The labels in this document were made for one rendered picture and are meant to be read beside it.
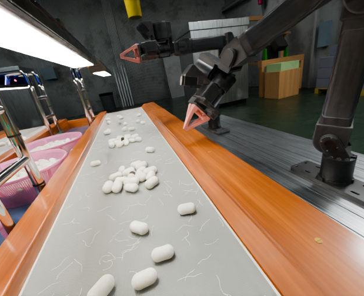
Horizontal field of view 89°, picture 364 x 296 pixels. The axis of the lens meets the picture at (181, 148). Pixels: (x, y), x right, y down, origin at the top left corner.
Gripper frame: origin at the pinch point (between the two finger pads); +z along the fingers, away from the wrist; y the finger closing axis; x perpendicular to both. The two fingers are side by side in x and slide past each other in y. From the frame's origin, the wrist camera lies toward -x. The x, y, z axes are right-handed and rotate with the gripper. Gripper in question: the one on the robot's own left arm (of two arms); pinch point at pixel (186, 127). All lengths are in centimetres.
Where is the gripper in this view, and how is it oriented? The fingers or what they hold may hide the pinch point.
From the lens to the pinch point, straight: 56.4
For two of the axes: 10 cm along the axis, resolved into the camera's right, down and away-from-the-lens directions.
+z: -6.2, 7.8, 0.9
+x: 7.3, 5.4, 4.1
